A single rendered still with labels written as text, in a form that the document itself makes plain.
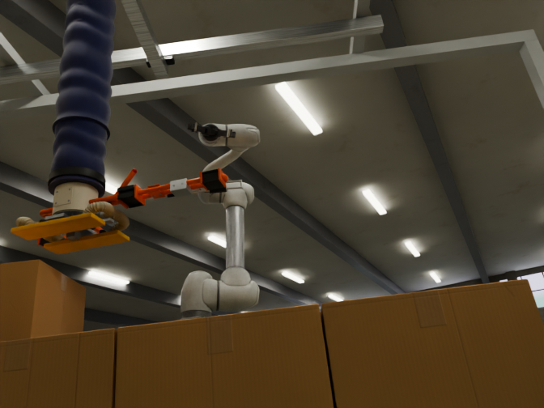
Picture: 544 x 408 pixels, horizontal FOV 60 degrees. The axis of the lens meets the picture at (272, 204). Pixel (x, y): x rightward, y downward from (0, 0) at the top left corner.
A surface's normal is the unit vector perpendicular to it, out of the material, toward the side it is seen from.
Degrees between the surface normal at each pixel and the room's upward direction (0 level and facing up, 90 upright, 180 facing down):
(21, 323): 90
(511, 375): 90
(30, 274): 90
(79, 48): 82
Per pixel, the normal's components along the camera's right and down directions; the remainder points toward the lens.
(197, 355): -0.07, -0.41
